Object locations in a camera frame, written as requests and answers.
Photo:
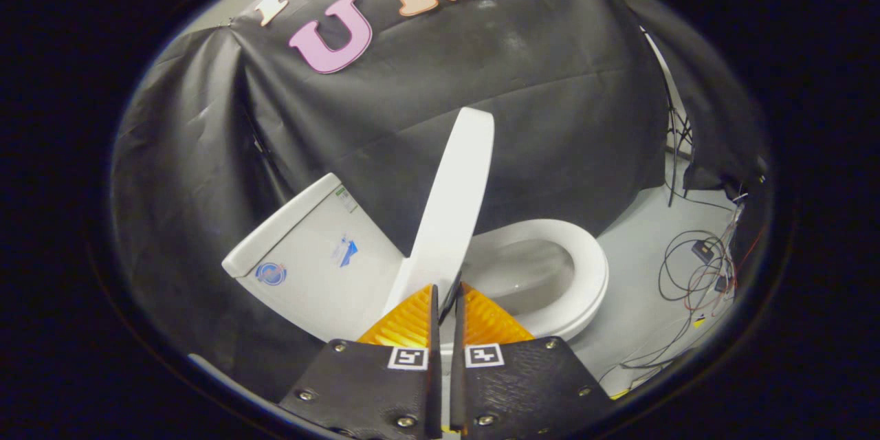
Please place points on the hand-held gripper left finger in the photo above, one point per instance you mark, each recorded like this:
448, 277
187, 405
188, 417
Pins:
371, 385

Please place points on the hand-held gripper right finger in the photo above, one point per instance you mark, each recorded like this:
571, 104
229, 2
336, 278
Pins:
515, 385

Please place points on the white toilet lid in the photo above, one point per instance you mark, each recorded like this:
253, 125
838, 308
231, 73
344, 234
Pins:
454, 206

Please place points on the white ceramic toilet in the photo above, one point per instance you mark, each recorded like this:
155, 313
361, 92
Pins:
309, 268

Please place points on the black power adapter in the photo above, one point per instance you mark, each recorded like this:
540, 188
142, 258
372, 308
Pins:
702, 250

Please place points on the black backdrop cloth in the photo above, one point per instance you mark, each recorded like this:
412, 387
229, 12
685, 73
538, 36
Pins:
550, 117

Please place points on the black tripod light stand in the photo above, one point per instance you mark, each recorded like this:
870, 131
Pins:
674, 165

